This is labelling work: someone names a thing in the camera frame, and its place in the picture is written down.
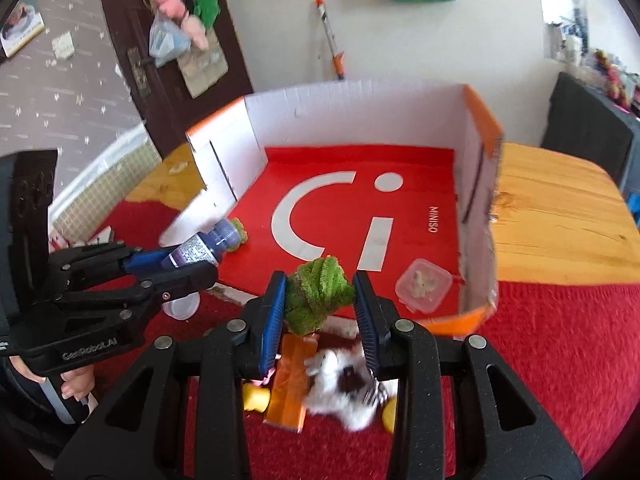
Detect beige printed bag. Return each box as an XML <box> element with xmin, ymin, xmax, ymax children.
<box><xmin>177</xmin><ymin>35</ymin><xmax>230</xmax><ymax>98</ymax></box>

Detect purple bottle with white label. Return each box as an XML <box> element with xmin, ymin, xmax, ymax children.
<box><xmin>167</xmin><ymin>219</ymin><xmax>242</xmax><ymax>268</ymax></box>

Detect small green fuzzy ball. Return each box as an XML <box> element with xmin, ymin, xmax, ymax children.
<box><xmin>227</xmin><ymin>217</ymin><xmax>249</xmax><ymax>249</ymax></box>

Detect wooden table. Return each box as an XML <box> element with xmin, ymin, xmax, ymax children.
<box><xmin>125</xmin><ymin>142</ymin><xmax>640</xmax><ymax>286</ymax></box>

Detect picture book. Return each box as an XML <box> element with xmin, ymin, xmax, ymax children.
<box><xmin>0</xmin><ymin>0</ymin><xmax>46</xmax><ymax>58</ymax></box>

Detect pile of colourful toys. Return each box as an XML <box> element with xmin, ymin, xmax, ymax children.
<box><xmin>590</xmin><ymin>47</ymin><xmax>640</xmax><ymax>111</ymax></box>

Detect white plush toy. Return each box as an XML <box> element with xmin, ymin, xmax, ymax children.
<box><xmin>302</xmin><ymin>347</ymin><xmax>396</xmax><ymax>431</ymax></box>

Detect small yellow cup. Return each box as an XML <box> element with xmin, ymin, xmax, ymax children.
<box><xmin>242</xmin><ymin>381</ymin><xmax>272</xmax><ymax>412</ymax></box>

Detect orange and red cardboard box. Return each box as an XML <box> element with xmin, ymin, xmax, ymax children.
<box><xmin>159</xmin><ymin>80</ymin><xmax>505</xmax><ymax>338</ymax></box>

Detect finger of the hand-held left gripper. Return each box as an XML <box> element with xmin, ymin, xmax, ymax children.
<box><xmin>50</xmin><ymin>262</ymin><xmax>219</xmax><ymax>322</ymax></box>
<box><xmin>47</xmin><ymin>242</ymin><xmax>177</xmax><ymax>282</ymax></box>

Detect brass door handle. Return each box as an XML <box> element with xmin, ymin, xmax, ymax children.
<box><xmin>127</xmin><ymin>47</ymin><xmax>156</xmax><ymax>98</ymax></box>

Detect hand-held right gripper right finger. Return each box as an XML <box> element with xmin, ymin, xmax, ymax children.
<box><xmin>352</xmin><ymin>270</ymin><xmax>586</xmax><ymax>480</ymax></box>

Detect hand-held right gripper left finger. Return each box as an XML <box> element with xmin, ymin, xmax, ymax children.
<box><xmin>54</xmin><ymin>270</ymin><xmax>290</xmax><ymax>480</ymax></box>

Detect black furniture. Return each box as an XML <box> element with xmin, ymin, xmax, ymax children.
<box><xmin>542</xmin><ymin>72</ymin><xmax>640</xmax><ymax>196</ymax></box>

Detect clear round lid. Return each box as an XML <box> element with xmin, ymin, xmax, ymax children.
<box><xmin>162</xmin><ymin>291</ymin><xmax>202</xmax><ymax>321</ymax></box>

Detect red mat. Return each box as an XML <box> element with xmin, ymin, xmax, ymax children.
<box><xmin>92</xmin><ymin>200</ymin><xmax>640</xmax><ymax>480</ymax></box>

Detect red and white small box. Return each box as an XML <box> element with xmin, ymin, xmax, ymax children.
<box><xmin>48</xmin><ymin>230</ymin><xmax>76</xmax><ymax>253</ymax></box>

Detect small paper sticker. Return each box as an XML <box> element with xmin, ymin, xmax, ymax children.
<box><xmin>52</xmin><ymin>31</ymin><xmax>76</xmax><ymax>57</ymax></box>

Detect clear square plastic container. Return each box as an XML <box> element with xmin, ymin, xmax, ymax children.
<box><xmin>395</xmin><ymin>258</ymin><xmax>453</xmax><ymax>313</ymax></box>

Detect clear plastic bag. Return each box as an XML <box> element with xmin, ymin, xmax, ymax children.
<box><xmin>149</xmin><ymin>12</ymin><xmax>193</xmax><ymax>68</ymax></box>

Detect person's left hand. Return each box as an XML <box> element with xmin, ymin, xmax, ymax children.
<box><xmin>10</xmin><ymin>355</ymin><xmax>97</xmax><ymax>403</ymax></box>

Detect orange foil packet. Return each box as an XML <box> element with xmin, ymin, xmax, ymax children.
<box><xmin>263</xmin><ymin>334</ymin><xmax>321</xmax><ymax>433</ymax></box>

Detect pink plush toy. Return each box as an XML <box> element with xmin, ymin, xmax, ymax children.
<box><xmin>154</xmin><ymin>0</ymin><xmax>208</xmax><ymax>51</ymax></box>

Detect orange and white pen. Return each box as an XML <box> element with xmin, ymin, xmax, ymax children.
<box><xmin>314</xmin><ymin>0</ymin><xmax>347</xmax><ymax>81</ymax></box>

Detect green plush toy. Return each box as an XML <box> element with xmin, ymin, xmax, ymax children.
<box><xmin>192</xmin><ymin>0</ymin><xmax>223</xmax><ymax>28</ymax></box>

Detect white card packet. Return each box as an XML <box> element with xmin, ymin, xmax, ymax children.
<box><xmin>80</xmin><ymin>225</ymin><xmax>114</xmax><ymax>250</ymax></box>

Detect dark brown door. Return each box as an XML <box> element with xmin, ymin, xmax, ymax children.
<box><xmin>94</xmin><ymin>0</ymin><xmax>253</xmax><ymax>148</ymax></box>

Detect large green fuzzy ball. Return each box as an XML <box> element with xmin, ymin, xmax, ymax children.
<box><xmin>284</xmin><ymin>256</ymin><xmax>357</xmax><ymax>337</ymax></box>

